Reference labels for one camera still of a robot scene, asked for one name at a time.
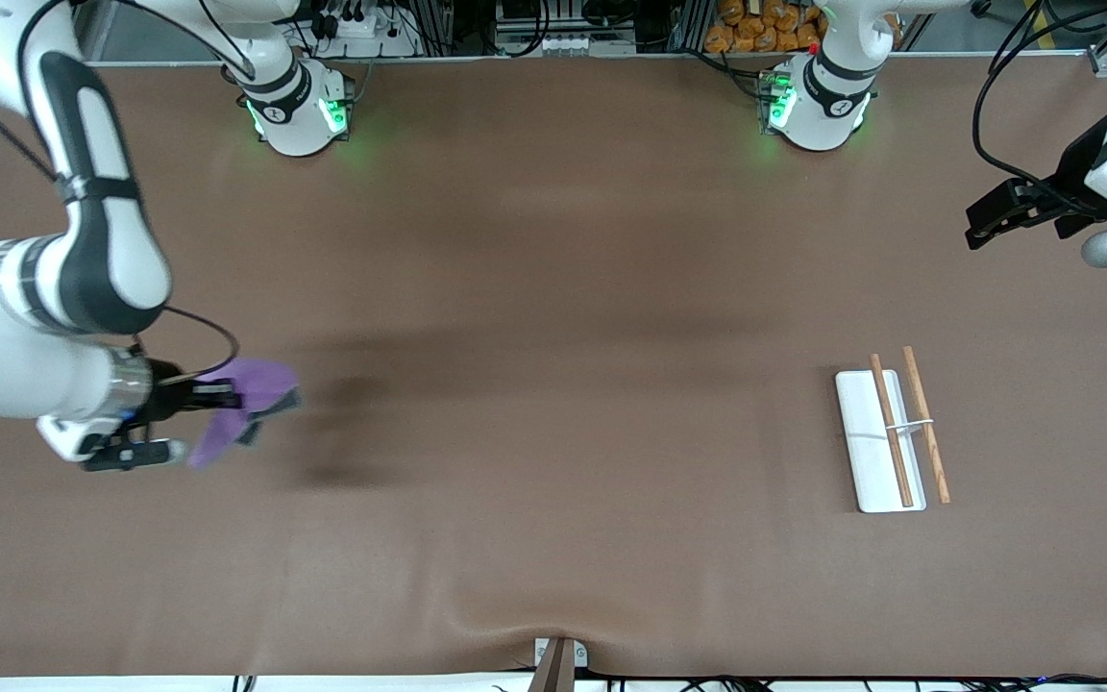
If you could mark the white rack with wooden rods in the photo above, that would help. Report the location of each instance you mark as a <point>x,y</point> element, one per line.
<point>875,481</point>

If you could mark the pile of orange packets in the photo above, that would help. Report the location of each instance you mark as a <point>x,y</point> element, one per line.
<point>765,24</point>

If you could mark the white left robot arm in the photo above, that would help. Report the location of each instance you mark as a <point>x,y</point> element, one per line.
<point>818,115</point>

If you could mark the metal table clamp bracket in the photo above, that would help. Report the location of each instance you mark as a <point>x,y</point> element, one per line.
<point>561,663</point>

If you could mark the brown table mat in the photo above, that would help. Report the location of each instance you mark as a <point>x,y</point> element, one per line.
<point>553,432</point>

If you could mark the purple grey towel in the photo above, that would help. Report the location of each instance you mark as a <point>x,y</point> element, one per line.
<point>260,380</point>

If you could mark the white power strip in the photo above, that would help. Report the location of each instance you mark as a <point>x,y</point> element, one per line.
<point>366,27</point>

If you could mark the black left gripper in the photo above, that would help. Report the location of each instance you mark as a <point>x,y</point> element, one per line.
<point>1078,171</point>

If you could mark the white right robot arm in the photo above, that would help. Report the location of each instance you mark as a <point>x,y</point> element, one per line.
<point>102,250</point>

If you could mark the white connector block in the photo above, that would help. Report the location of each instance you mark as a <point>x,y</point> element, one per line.
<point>563,44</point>

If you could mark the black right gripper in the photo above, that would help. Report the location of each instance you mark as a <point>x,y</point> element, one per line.
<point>169,394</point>

